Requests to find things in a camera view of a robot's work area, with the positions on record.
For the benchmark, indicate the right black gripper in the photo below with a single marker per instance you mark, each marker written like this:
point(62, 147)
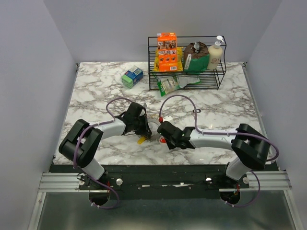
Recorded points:
point(170, 145)

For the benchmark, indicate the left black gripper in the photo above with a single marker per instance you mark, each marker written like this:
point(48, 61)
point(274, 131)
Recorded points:
point(146, 130)

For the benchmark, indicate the metal disc with keyrings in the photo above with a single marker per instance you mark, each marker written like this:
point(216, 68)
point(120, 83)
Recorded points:
point(153, 123)

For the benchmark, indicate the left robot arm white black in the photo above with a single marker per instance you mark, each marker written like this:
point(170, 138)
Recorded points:
point(81, 142)

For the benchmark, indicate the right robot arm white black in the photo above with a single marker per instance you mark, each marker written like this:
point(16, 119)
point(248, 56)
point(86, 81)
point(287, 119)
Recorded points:
point(251, 148)

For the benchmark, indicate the yellow key tag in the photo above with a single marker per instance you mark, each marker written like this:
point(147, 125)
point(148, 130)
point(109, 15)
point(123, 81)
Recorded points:
point(141, 140)

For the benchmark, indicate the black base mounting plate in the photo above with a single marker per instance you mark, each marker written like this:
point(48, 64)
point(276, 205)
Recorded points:
point(169, 193)

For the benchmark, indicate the green white pouch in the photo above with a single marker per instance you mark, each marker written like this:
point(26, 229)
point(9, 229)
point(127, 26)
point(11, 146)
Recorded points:
point(166, 84)

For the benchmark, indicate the silver green foil pouch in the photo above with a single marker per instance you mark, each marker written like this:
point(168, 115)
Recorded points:
point(184, 81)

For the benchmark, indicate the green sponge pack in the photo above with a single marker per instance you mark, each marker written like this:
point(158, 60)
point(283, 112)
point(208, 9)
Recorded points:
point(131, 77)

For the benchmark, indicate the brown green coffee bag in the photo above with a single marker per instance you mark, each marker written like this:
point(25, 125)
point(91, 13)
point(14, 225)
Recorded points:
point(196, 57)

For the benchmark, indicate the yellow snack bag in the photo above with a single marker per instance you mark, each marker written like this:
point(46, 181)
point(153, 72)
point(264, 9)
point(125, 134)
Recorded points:
point(168, 60)

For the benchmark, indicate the orange cardboard box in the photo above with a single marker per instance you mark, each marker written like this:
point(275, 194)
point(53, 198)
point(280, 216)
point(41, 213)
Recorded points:
point(166, 41)

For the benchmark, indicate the cream lotion pump bottle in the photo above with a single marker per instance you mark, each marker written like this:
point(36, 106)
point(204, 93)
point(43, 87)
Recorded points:
point(215, 52)

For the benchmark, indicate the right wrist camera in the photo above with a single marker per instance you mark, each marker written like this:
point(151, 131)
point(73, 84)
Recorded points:
point(166, 118)

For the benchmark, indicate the black wire shelf rack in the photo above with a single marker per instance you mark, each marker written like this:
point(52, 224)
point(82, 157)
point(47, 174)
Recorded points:
point(210, 79)

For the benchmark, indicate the aluminium rail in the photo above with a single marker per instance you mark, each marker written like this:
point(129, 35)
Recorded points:
point(71, 182)

